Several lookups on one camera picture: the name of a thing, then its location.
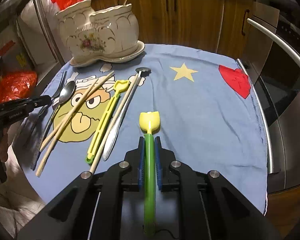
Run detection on green yellow tulip spoon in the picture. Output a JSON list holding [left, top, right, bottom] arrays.
[[139, 111, 160, 237]]

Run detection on wooden chopstick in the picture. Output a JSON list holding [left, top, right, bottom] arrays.
[[35, 78, 111, 177], [89, 74, 140, 175], [40, 71, 114, 154]]

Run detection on steel tablespoon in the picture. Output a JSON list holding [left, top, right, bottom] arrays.
[[38, 80, 76, 153]]

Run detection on yellow green plastic utensil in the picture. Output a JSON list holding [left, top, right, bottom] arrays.
[[86, 80, 130, 165]]

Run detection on wooden kitchen cabinets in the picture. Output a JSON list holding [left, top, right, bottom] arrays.
[[88, 0, 281, 63]]

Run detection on left hand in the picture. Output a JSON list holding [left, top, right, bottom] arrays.
[[0, 128, 8, 163]]

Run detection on red plastic bag lower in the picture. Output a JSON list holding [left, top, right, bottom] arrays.
[[0, 71, 38, 104]]

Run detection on blue cartoon print cloth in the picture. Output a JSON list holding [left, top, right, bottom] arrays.
[[13, 44, 267, 212]]

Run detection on white plastic bag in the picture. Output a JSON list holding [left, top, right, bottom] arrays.
[[19, 0, 62, 64]]

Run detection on white ceramic double utensil holder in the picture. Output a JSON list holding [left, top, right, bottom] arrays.
[[56, 0, 139, 63]]

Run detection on white ceramic oval saucer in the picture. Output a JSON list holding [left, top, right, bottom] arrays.
[[69, 39, 146, 68]]

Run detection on built-in oven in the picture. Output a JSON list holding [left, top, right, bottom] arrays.
[[247, 17, 300, 193]]

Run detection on chrome curved rail left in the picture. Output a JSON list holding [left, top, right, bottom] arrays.
[[33, 0, 65, 66]]

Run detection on chrome curved rail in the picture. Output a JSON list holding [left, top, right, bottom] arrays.
[[33, 0, 65, 66], [247, 18, 300, 68]]

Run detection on chrome curved rail right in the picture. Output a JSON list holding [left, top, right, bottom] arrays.
[[247, 18, 300, 68]]

